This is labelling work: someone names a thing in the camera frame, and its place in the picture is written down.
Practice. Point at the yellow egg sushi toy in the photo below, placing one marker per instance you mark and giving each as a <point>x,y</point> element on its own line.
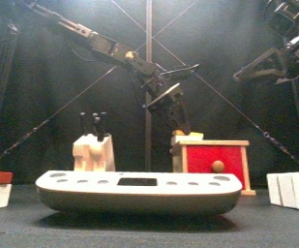
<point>190,133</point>

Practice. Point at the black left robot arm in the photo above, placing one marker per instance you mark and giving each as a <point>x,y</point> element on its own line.
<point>99,43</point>

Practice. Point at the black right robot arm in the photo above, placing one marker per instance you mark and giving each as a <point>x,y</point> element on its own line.
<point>287,14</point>

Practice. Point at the red wooden drawer box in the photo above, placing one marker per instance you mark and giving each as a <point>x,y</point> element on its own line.
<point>214,160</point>

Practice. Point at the wooden knife block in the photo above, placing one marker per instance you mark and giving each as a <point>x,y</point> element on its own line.
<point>94,153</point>

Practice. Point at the white grey toy tray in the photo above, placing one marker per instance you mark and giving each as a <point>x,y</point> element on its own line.
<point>138,193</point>

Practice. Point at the white ribbed block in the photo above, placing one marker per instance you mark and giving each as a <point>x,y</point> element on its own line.
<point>291,190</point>

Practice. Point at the vertical metal frame pole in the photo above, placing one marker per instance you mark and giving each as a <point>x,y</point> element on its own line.
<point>148,38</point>

